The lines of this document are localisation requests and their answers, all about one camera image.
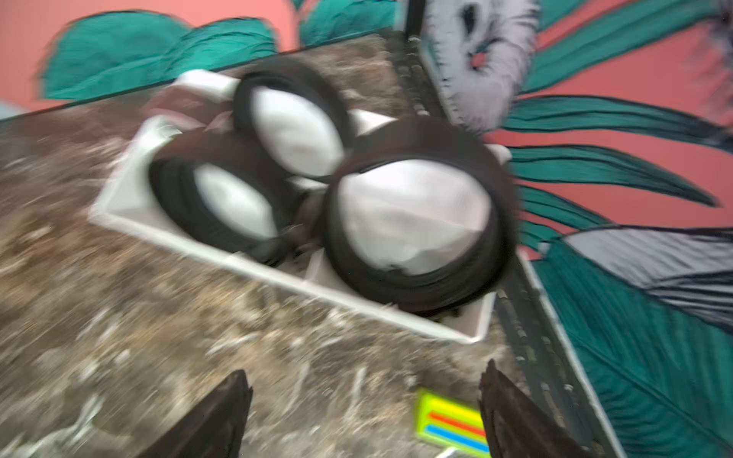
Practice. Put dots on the black belt with metal buckle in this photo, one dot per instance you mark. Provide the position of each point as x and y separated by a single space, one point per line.
296 115

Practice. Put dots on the white divided storage box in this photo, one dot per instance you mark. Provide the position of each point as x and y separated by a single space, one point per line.
126 205

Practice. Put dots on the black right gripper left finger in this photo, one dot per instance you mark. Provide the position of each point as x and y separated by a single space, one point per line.
214 428

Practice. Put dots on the long black belt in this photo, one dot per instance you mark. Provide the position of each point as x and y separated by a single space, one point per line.
423 216

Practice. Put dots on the green yellow block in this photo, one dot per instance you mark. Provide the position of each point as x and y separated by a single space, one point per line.
449 424

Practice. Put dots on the black frame post right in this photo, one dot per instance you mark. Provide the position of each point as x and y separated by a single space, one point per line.
414 17

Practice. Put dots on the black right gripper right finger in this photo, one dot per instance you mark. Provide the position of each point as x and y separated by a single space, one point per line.
515 426

